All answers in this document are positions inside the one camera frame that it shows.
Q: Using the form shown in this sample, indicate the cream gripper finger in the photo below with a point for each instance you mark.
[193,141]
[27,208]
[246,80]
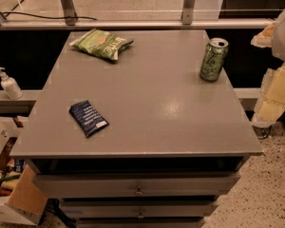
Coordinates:
[264,38]
[270,104]

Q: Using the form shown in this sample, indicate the green soda can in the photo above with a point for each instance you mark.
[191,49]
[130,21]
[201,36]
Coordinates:
[213,59]

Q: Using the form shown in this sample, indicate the blue rxbar blueberry wrapper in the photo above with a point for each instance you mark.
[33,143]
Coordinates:
[88,118]

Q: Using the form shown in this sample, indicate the grey drawer cabinet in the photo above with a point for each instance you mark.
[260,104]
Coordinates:
[174,143]

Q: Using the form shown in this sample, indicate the green chip bag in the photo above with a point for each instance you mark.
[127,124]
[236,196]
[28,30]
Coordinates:
[101,44]

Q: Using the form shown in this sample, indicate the white pump dispenser bottle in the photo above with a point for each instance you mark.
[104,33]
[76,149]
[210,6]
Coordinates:
[11,87]

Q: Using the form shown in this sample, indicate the cardboard box with items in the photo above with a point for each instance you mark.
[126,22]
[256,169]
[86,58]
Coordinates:
[21,202]

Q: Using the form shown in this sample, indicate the grey metal railing frame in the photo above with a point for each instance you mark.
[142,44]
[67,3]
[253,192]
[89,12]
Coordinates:
[138,14]

